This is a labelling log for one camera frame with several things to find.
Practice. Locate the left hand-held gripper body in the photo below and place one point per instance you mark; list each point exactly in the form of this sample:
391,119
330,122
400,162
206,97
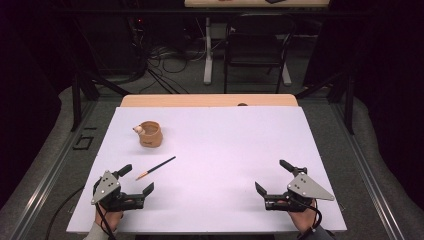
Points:
108,196

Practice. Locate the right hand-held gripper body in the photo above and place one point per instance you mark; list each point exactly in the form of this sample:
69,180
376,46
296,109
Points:
305,188

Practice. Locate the black pencil with orange end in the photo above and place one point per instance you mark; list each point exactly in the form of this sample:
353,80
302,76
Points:
155,168

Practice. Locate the brown cup with animal figure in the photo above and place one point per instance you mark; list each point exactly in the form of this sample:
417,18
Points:
151,136

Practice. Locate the person's left hand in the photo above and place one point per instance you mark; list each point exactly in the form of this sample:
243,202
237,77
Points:
115,218

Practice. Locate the person's right hand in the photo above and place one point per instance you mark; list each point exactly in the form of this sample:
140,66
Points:
301,220

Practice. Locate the white board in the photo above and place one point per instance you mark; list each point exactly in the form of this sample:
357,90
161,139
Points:
216,160

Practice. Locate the white desk leg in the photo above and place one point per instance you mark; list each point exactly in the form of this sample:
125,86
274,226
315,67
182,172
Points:
286,75
208,63

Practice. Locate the black metal stand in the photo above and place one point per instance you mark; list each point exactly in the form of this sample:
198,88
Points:
87,86
340,90

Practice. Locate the wooden table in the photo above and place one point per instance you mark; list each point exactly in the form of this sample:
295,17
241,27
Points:
200,100

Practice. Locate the black folding chair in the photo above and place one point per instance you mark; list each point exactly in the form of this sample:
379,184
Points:
253,45

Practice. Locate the aluminium floor rail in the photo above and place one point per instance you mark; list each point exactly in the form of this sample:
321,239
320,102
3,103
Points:
365,173
50,173

